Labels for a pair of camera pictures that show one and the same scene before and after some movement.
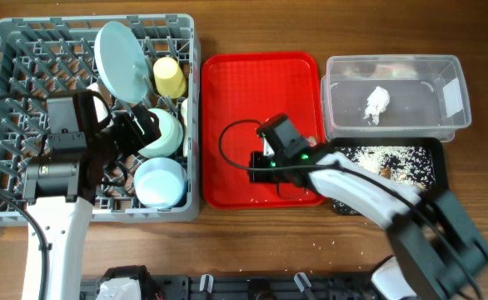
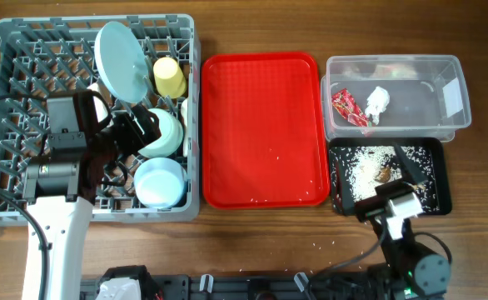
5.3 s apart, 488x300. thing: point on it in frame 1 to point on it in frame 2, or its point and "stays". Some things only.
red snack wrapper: x=311 y=140 to x=344 y=103
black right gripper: x=258 y=176 to x=385 y=194
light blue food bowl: x=160 y=183 stays
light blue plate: x=123 y=61 stays
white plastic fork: x=184 y=118 stays
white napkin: x=377 y=102 stays
